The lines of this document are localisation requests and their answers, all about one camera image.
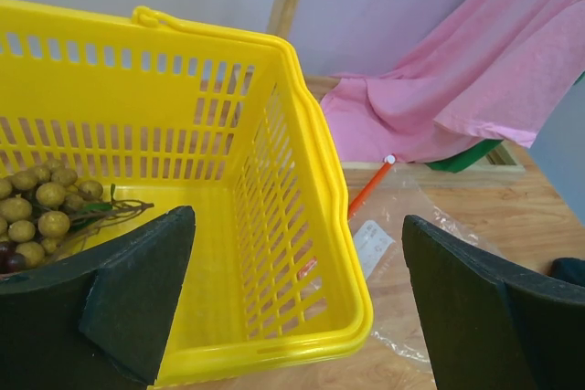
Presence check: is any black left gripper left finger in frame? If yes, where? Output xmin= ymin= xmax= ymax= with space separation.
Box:
xmin=1 ymin=206 xmax=196 ymax=389

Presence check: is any longan fruit bunch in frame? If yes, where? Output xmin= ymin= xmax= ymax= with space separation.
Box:
xmin=1 ymin=159 xmax=154 ymax=271

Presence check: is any dark navy cloth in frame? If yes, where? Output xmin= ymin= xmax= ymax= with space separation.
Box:
xmin=550 ymin=258 xmax=585 ymax=287

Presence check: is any wooden clothes rack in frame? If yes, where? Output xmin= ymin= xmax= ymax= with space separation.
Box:
xmin=267 ymin=0 xmax=526 ymax=188

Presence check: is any pink shirt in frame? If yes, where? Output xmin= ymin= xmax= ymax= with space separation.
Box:
xmin=321 ymin=0 xmax=584 ymax=163

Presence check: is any green shirt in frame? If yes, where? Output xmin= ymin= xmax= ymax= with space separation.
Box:
xmin=425 ymin=67 xmax=584 ymax=173

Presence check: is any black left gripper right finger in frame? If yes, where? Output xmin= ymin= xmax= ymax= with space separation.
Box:
xmin=402 ymin=215 xmax=584 ymax=389

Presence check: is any clear zip top bag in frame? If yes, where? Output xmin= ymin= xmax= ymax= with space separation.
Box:
xmin=348 ymin=154 xmax=501 ymax=374

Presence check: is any dark red grape bunch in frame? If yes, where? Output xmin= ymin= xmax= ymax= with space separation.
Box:
xmin=0 ymin=241 xmax=27 ymax=274

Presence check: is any yellow plastic basket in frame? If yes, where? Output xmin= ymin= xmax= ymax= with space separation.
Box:
xmin=1 ymin=0 xmax=373 ymax=388

